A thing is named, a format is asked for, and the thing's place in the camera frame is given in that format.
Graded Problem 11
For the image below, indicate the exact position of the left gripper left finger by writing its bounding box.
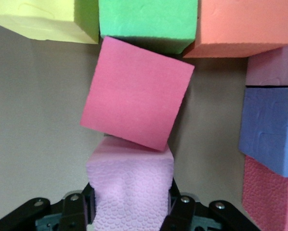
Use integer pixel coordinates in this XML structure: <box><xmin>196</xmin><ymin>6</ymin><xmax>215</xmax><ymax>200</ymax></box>
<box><xmin>0</xmin><ymin>182</ymin><xmax>96</xmax><ymax>231</ymax></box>

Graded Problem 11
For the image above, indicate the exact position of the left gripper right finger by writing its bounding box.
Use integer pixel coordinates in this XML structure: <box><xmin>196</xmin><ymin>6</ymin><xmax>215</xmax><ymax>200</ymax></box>
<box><xmin>160</xmin><ymin>178</ymin><xmax>262</xmax><ymax>231</ymax></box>

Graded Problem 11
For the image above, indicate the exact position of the pink foam block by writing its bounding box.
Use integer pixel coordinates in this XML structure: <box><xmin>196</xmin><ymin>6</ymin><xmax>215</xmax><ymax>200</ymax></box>
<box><xmin>245</xmin><ymin>31</ymin><xmax>288</xmax><ymax>87</ymax></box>
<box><xmin>85</xmin><ymin>137</ymin><xmax>175</xmax><ymax>231</ymax></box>

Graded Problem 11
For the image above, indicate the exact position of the red foam block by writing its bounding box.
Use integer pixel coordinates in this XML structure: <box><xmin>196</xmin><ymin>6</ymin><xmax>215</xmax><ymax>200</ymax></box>
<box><xmin>79</xmin><ymin>36</ymin><xmax>196</xmax><ymax>152</ymax></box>
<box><xmin>242</xmin><ymin>155</ymin><xmax>288</xmax><ymax>231</ymax></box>

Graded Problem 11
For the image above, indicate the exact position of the purple foam block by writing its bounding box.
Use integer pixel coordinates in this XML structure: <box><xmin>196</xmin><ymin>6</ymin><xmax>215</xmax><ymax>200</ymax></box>
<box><xmin>238</xmin><ymin>87</ymin><xmax>288</xmax><ymax>178</ymax></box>

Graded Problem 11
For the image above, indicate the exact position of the yellow foam block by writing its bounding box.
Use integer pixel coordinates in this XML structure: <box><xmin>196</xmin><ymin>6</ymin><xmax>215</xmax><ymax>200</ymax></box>
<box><xmin>0</xmin><ymin>0</ymin><xmax>100</xmax><ymax>45</ymax></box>

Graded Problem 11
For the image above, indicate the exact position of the orange foam block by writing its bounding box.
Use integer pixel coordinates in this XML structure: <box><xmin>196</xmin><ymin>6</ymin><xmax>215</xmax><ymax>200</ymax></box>
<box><xmin>182</xmin><ymin>0</ymin><xmax>288</xmax><ymax>59</ymax></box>

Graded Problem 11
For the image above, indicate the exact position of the green foam block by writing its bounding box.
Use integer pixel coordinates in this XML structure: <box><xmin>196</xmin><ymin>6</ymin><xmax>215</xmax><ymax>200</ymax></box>
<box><xmin>98</xmin><ymin>0</ymin><xmax>198</xmax><ymax>54</ymax></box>

